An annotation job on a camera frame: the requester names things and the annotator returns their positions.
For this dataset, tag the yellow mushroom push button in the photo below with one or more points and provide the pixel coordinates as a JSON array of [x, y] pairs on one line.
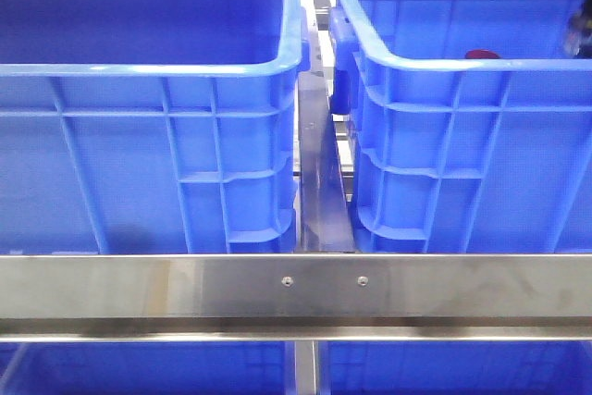
[[577, 42]]

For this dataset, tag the red mushroom push button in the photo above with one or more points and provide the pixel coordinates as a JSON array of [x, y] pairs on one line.
[[481, 54]]

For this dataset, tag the blue plastic crate with buttons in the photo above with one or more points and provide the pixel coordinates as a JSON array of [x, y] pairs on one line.
[[149, 126]]

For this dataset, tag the blue crate behind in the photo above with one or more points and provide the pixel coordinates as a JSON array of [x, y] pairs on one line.
[[456, 155]]

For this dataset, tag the steel shelf divider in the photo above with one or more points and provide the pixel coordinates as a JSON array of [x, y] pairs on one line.
[[325, 222]]

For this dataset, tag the blue crate lower right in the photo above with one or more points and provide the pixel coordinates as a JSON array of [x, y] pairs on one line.
[[456, 367]]

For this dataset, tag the blue crate lower left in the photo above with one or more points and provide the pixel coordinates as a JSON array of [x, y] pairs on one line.
[[151, 368]]

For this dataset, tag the stainless steel shelf rail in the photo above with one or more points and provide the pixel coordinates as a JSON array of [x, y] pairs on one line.
[[311, 296]]

